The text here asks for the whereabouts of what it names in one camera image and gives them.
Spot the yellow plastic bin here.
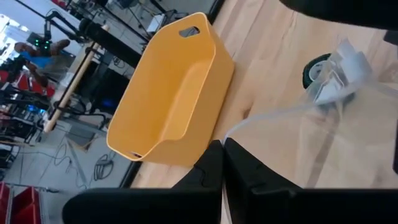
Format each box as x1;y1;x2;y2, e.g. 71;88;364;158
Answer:
106;12;236;167

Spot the red storage bin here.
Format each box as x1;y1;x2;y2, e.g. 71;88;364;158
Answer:
11;186;41;224

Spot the beige wooden pole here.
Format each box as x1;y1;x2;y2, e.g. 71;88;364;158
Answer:
43;24;109;133

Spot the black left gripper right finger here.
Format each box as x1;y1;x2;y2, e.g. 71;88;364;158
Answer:
223;138;398;224

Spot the clear plastic bag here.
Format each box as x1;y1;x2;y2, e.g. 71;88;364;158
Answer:
222;39;398;189

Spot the person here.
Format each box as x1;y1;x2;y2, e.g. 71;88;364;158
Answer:
14;39;71;88

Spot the coiled black cable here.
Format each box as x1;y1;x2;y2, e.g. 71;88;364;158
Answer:
93;154;114;181

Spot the dark green bandage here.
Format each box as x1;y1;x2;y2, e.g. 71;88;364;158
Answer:
302;52;355;105

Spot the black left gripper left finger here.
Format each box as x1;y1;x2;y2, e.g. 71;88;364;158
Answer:
62;139;224;224

